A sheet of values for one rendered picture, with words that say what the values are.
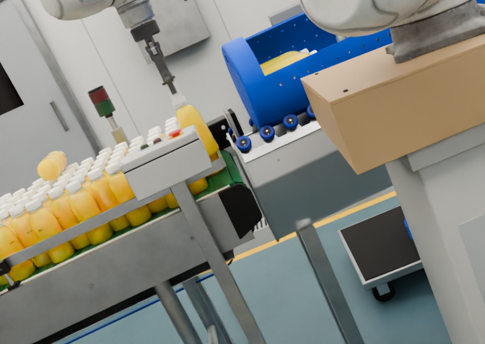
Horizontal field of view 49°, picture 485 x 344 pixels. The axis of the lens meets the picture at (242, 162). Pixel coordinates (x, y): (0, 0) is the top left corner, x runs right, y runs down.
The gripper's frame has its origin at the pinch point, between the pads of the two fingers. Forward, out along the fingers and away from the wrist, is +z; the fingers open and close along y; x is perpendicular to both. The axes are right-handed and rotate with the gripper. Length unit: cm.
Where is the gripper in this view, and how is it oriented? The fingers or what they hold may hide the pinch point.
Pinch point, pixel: (175, 93)
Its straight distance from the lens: 148.6
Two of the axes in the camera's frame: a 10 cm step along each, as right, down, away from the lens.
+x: -9.1, 4.2, -0.3
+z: 4.0, 8.7, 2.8
